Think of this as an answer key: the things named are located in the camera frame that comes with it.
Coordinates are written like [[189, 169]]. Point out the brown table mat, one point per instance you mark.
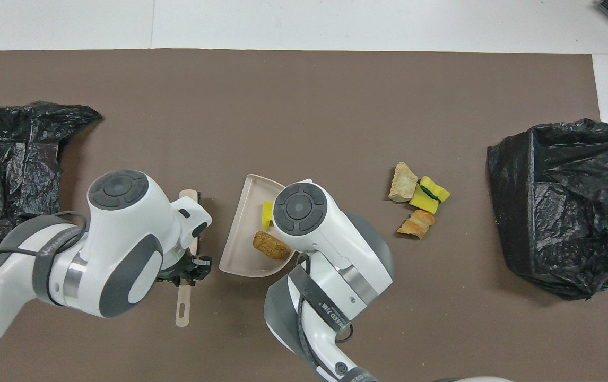
[[304, 106]]

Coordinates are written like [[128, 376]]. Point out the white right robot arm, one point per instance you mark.
[[330, 239]]

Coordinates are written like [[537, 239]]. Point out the orange striped croissant piece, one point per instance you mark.
[[418, 223]]

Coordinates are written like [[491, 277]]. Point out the black trash bag bin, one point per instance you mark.
[[7, 170], [564, 239]]

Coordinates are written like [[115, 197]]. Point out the brown bread roll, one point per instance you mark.
[[269, 244]]

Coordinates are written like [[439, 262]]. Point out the notched yellow sponge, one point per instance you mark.
[[267, 215]]

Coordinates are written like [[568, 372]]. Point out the yellow sponge wedge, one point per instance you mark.
[[438, 190]]

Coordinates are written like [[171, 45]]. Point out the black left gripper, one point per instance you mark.
[[176, 270]]

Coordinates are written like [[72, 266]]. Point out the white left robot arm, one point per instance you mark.
[[123, 228]]

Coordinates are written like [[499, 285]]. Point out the beige plastic dustpan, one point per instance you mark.
[[240, 233]]

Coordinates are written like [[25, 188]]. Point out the beige hand brush black bristles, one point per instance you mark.
[[183, 307]]

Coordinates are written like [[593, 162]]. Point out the pale bread chunk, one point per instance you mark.
[[402, 183]]

